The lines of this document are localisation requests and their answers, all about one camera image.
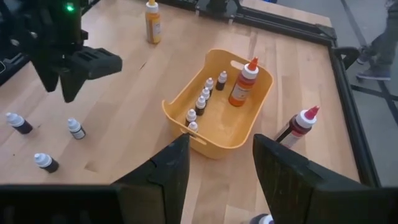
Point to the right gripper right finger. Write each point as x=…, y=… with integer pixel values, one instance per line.
x=280, y=174

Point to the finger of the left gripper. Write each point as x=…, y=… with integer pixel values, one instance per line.
x=71, y=84
x=48, y=76

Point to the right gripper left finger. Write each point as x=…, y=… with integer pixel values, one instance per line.
x=174, y=168

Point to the small dropper bottle blue label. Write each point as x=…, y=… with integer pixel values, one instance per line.
x=76, y=128

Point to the small dark dropper bottle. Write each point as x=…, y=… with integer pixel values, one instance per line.
x=46, y=161
x=209, y=84
x=193, y=126
x=200, y=105
x=222, y=80
x=190, y=116

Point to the purple food colouring bottle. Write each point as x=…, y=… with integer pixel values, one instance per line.
x=261, y=219

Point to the pink food colouring bottle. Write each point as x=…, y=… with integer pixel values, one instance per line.
x=297, y=126

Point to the small dropper bottle pink label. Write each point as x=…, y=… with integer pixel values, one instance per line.
x=18, y=123

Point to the yellow plastic basket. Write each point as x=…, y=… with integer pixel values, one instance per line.
x=230, y=130

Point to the small dropper bottle green label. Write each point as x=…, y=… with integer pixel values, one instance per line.
x=205, y=93

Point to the yellow food colouring bottle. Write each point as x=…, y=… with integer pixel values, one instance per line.
x=153, y=28

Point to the red food colouring bottle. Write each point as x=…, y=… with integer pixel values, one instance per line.
x=241, y=90

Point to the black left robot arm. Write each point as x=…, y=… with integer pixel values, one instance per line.
x=15, y=28

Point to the person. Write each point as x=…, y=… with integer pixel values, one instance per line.
x=385, y=46

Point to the black aluminium rig frame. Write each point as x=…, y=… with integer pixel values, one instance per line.
x=280, y=25

